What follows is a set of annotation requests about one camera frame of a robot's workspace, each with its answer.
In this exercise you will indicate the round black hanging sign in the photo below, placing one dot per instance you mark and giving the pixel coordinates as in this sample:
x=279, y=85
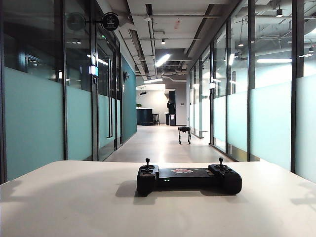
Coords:
x=110, y=21

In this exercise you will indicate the long linear ceiling light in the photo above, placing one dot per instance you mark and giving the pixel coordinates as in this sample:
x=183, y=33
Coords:
x=153, y=80
x=162, y=60

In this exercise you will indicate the black pendant spotlight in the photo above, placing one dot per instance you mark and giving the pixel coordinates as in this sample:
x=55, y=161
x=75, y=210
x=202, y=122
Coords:
x=279, y=12

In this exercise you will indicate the black quadruped robot dog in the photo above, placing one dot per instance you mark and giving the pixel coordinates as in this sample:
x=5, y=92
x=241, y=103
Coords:
x=184, y=130

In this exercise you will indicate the black remote control with joysticks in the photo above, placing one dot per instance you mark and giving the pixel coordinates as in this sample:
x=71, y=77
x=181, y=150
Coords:
x=187, y=181

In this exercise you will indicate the small green potted plant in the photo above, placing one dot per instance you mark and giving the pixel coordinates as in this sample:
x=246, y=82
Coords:
x=139, y=106

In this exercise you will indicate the blue white door sign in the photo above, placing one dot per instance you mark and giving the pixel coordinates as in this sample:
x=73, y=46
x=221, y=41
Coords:
x=94, y=70

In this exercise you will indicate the dark wooden bar stool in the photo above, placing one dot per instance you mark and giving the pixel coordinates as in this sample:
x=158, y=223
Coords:
x=156, y=118

